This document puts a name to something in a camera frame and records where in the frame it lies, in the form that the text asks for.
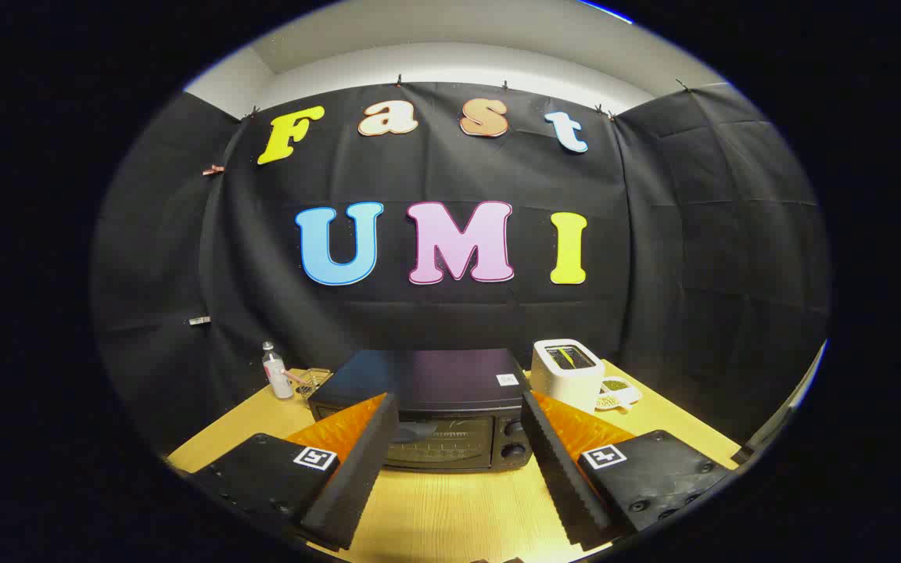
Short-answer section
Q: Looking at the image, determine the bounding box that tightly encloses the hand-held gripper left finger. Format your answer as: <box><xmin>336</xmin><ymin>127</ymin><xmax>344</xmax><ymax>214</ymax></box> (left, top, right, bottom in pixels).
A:
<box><xmin>185</xmin><ymin>393</ymin><xmax>401</xmax><ymax>552</ymax></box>

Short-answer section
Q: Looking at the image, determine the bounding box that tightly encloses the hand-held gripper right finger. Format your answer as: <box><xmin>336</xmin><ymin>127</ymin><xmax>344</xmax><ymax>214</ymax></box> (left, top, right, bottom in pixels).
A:
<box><xmin>519</xmin><ymin>389</ymin><xmax>738</xmax><ymax>553</ymax></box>

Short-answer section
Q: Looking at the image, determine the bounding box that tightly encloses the black toaster oven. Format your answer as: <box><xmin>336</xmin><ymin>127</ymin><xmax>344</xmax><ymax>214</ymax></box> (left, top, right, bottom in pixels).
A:
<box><xmin>307</xmin><ymin>348</ymin><xmax>536</xmax><ymax>474</ymax></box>

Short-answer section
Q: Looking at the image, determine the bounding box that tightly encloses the white toaster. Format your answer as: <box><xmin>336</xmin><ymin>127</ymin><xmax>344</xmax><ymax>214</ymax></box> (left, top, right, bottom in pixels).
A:
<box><xmin>530</xmin><ymin>338</ymin><xmax>606</xmax><ymax>412</ymax></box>

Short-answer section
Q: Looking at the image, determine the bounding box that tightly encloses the white divided food plate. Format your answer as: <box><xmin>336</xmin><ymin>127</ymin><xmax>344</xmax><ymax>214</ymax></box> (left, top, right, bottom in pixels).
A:
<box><xmin>593</xmin><ymin>377</ymin><xmax>643</xmax><ymax>413</ymax></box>

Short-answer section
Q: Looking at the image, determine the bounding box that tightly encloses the clear plastic bottle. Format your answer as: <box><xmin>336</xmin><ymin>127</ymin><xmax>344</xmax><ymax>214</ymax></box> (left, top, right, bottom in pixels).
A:
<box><xmin>261</xmin><ymin>341</ymin><xmax>295</xmax><ymax>400</ymax></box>

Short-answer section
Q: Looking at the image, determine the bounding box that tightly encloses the small wire basket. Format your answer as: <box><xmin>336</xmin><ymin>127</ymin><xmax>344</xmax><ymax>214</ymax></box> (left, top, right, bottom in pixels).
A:
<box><xmin>285</xmin><ymin>368</ymin><xmax>332</xmax><ymax>408</ymax></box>

